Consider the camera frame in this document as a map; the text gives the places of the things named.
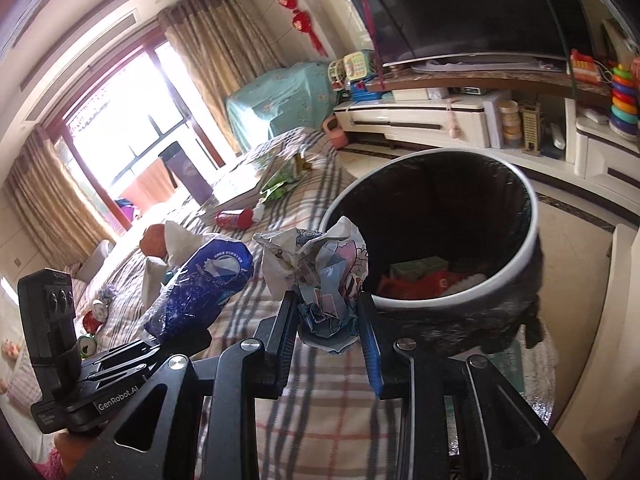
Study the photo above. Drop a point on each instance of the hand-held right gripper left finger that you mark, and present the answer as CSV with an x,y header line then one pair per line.
x,y
285,340

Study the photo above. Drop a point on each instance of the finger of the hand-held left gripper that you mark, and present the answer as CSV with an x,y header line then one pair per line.
x,y
182,344

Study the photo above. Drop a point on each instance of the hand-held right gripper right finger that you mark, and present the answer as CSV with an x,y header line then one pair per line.
x,y
371,360

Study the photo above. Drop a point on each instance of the blue plastic packet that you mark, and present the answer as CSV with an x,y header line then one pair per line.
x,y
210,280

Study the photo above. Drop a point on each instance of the white blue wrapper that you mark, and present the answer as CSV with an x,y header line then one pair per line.
x,y
320,270

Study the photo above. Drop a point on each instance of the red snack packet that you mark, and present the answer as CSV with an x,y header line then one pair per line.
x,y
415,285

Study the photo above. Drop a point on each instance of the white tissue wad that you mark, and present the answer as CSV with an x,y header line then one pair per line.
x,y
180,242

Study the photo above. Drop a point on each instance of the white bin with black bag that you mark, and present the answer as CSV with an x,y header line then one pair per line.
x,y
440,210

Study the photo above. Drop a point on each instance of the person's left hand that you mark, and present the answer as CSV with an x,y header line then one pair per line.
x,y
75,450

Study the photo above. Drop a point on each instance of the green drink can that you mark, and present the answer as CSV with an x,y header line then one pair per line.
x,y
86,345

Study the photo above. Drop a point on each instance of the red drink can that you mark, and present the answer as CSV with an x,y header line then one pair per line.
x,y
95,319

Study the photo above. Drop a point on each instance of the crumpled blue silver wrapper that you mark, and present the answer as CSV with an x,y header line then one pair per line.
x,y
107,295

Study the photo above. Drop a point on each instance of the white tissue pack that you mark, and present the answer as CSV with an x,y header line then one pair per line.
x,y
155,280

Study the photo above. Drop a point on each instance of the grey pillow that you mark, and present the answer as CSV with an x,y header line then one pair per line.
x,y
95,260

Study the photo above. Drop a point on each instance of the orange round toy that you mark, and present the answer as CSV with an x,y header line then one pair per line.
x,y
150,241

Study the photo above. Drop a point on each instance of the beige curtain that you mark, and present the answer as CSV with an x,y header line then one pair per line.
x,y
220,65
55,200

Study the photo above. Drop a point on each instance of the red tube with white cap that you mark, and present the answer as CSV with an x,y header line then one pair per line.
x,y
235,219

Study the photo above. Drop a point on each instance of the teal floor mat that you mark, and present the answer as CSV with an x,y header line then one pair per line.
x,y
507,370

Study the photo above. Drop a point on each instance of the green crumpled wrapper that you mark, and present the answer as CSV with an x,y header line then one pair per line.
x,y
280,182

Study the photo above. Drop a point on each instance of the silver foil mat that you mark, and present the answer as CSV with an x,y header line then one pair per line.
x,y
537,385

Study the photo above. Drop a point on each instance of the purple tall box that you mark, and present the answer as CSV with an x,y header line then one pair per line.
x,y
187,175

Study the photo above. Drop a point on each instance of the pink kettlebell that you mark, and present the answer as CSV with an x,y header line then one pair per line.
x,y
336,132

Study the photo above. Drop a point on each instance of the pink hanging charm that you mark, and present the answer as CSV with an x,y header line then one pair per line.
x,y
453,127

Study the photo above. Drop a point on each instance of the white television cabinet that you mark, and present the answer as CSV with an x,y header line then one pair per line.
x,y
420,117

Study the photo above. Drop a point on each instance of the blue toy cash register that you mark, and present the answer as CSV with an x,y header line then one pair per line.
x,y
362,92

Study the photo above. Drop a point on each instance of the yellow basket toy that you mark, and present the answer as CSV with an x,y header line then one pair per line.
x,y
336,74

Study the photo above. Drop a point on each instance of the ceiling air vent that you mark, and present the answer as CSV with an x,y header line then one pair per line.
x,y
75,47

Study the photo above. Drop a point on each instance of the stacked wooden jars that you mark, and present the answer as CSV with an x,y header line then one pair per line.
x,y
510,120

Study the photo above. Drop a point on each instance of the metal grater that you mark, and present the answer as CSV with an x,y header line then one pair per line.
x,y
531,130

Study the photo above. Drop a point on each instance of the small black clock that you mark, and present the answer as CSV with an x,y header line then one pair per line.
x,y
465,91

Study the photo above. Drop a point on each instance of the rainbow stacking rings toy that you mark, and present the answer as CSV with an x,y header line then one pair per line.
x,y
625,105

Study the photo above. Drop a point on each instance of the red toy telephone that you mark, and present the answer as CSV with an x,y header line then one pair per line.
x,y
586,66

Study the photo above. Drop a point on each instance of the black television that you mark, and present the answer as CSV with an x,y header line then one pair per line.
x,y
465,5

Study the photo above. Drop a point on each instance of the balcony window frame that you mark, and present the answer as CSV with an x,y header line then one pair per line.
x,y
65,125

